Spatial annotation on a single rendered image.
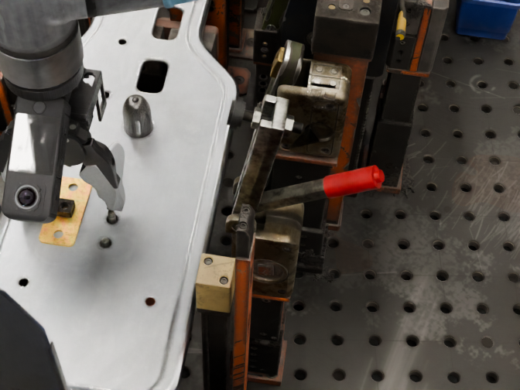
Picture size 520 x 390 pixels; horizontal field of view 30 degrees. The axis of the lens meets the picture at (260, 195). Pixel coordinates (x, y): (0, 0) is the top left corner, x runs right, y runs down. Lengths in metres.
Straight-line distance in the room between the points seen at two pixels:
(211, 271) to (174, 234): 0.11
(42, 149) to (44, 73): 0.08
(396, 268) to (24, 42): 0.71
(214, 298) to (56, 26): 0.30
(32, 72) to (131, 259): 0.25
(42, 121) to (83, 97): 0.07
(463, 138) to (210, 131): 0.53
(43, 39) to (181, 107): 0.33
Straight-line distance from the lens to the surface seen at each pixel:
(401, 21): 1.09
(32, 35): 0.81
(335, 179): 0.91
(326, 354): 1.29
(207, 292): 0.93
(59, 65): 0.85
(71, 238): 1.02
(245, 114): 0.85
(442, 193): 1.45
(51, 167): 0.88
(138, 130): 1.09
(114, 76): 1.15
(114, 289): 0.99
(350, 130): 1.20
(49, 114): 0.89
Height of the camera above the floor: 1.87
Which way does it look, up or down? 56 degrees down
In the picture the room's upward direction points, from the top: 3 degrees clockwise
